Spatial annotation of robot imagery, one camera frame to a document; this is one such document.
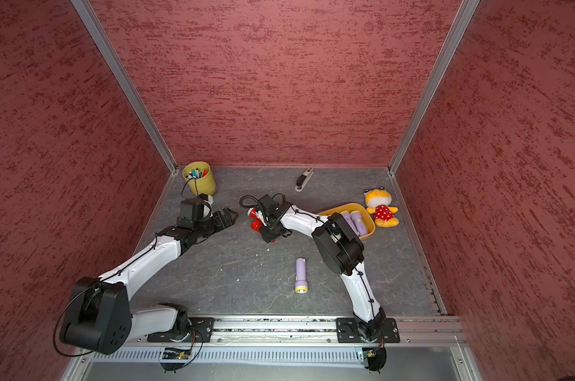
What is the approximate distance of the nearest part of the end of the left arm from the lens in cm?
64

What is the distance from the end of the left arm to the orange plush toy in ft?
1.98

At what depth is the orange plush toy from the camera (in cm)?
97
